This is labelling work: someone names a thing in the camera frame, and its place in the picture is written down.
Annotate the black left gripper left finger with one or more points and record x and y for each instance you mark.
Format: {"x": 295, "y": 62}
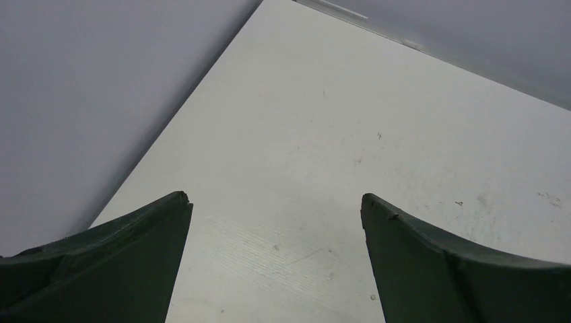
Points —
{"x": 123, "y": 270}

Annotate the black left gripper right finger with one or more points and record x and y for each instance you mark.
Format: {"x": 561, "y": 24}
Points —
{"x": 426, "y": 274}

